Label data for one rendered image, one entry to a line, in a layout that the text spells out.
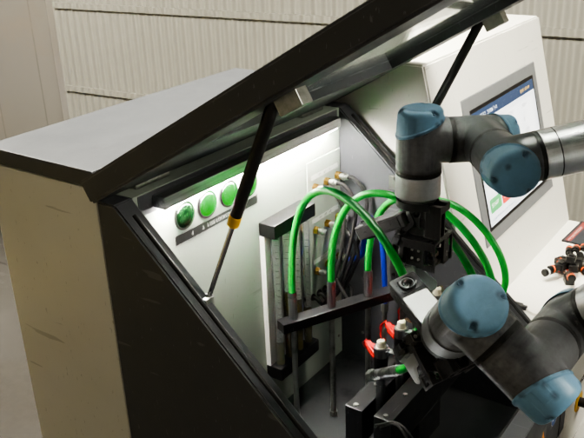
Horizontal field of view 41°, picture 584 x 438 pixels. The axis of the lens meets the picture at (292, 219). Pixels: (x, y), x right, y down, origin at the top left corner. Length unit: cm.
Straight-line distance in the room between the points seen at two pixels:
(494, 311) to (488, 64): 108
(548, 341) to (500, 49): 113
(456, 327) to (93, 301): 67
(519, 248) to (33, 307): 117
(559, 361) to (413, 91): 83
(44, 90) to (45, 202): 347
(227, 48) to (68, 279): 253
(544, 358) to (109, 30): 356
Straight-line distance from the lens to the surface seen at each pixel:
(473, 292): 95
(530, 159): 114
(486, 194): 186
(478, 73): 188
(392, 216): 133
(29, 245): 146
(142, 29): 412
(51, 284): 145
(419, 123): 123
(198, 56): 392
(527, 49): 218
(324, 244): 176
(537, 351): 97
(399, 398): 156
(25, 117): 502
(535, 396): 97
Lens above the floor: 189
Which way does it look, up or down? 23 degrees down
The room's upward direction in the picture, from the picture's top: 2 degrees counter-clockwise
